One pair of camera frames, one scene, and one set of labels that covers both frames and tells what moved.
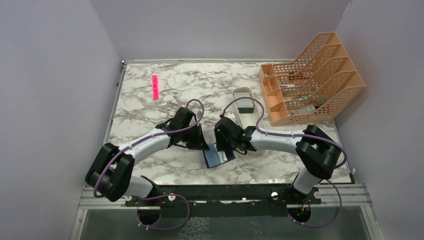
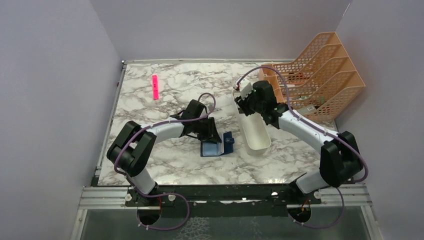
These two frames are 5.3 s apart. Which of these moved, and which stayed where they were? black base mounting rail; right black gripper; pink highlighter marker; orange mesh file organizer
Moved: right black gripper
Stayed: pink highlighter marker; orange mesh file organizer; black base mounting rail
